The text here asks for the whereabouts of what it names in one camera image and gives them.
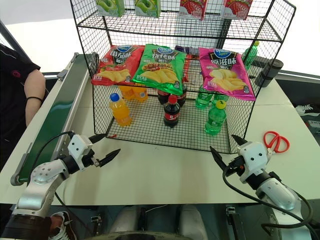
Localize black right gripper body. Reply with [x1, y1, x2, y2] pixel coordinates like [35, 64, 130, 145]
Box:
[226, 156, 245, 177]

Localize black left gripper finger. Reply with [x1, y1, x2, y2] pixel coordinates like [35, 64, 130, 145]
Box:
[89, 134, 108, 144]
[98, 149, 121, 168]

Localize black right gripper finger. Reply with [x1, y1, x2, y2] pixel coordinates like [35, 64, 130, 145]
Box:
[231, 134, 248, 149]
[209, 146, 229, 172]

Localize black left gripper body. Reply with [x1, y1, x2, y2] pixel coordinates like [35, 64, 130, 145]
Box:
[80, 147, 101, 171]

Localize green conveyor belt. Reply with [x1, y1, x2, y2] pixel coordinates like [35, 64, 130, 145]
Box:
[9, 52, 97, 187]

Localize green soda bottle yellow cap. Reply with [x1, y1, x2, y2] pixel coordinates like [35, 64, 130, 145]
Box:
[204, 99, 228, 136]

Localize orange soda bottle blue cap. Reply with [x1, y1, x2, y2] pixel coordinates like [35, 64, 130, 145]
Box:
[108, 92, 133, 128]

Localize cola bottle red cap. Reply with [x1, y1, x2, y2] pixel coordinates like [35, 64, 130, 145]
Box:
[163, 94, 181, 128]

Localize pink potato chips bag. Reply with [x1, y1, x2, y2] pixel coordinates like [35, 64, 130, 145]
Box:
[198, 47, 256, 102]

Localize brown sneaker white laces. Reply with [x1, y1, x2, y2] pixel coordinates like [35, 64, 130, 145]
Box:
[48, 211, 78, 240]

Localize red potato chips bag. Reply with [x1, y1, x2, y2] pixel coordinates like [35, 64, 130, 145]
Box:
[91, 44, 145, 87]

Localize dark grey cylindrical cup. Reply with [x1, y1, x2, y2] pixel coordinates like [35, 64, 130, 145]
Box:
[254, 58, 285, 88]

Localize green ridged plastic bottle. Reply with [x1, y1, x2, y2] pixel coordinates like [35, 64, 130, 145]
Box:
[241, 41, 261, 71]

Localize green potato chips bag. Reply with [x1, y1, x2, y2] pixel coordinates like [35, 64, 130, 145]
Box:
[131, 43, 187, 95]

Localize person in black shirt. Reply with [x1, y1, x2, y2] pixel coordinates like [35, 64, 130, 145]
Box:
[0, 43, 47, 171]

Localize purple snack pack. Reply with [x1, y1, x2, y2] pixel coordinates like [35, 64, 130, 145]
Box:
[174, 44, 192, 55]

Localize green apple juice carton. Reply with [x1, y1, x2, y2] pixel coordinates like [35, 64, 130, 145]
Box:
[96, 0, 125, 18]
[134, 0, 162, 18]

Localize dark diagonal pole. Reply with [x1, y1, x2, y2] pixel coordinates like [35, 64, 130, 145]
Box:
[0, 19, 29, 61]

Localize red strawberry juice carton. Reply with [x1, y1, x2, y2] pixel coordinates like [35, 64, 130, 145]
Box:
[179, 0, 209, 21]
[221, 0, 254, 20]

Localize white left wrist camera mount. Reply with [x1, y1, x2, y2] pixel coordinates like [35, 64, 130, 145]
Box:
[66, 134, 95, 171]

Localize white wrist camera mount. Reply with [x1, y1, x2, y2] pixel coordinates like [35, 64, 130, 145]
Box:
[236, 141, 270, 184]
[66, 134, 95, 171]

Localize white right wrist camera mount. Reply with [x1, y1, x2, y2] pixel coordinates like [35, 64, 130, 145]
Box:
[236, 141, 270, 184]

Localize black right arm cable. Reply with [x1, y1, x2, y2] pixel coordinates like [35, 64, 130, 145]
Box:
[221, 164, 320, 237]

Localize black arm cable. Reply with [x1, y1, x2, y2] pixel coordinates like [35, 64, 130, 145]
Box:
[31, 131, 75, 166]
[221, 164, 320, 237]

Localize red handled scissors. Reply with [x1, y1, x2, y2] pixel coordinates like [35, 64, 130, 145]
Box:
[263, 130, 291, 157]

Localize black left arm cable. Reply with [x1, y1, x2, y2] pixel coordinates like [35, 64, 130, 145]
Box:
[31, 131, 75, 166]

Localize black table bracket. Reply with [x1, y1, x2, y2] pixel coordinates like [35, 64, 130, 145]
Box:
[225, 204, 249, 240]

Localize black wire mesh rack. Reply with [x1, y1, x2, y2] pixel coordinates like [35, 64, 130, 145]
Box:
[69, 0, 297, 155]

